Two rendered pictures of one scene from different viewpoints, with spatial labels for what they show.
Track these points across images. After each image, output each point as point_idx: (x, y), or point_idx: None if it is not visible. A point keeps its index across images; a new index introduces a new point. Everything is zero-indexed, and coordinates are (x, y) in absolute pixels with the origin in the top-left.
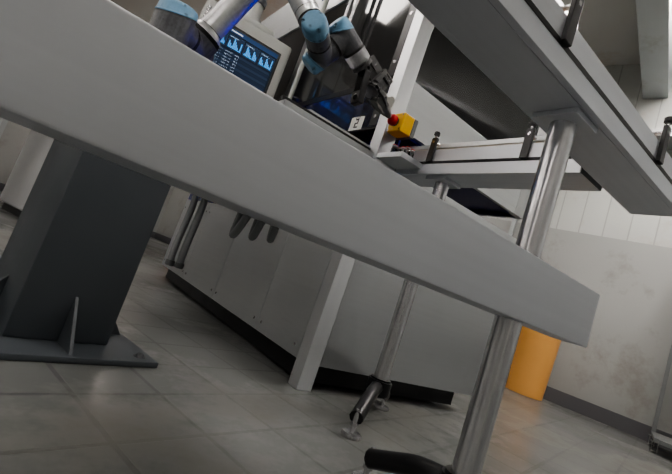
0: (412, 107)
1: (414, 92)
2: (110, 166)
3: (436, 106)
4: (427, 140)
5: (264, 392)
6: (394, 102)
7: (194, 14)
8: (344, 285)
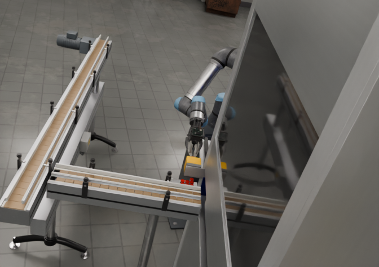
0: (210, 157)
1: (212, 145)
2: (188, 154)
3: (215, 161)
4: (207, 188)
5: (157, 264)
6: (207, 150)
7: (219, 98)
8: (178, 254)
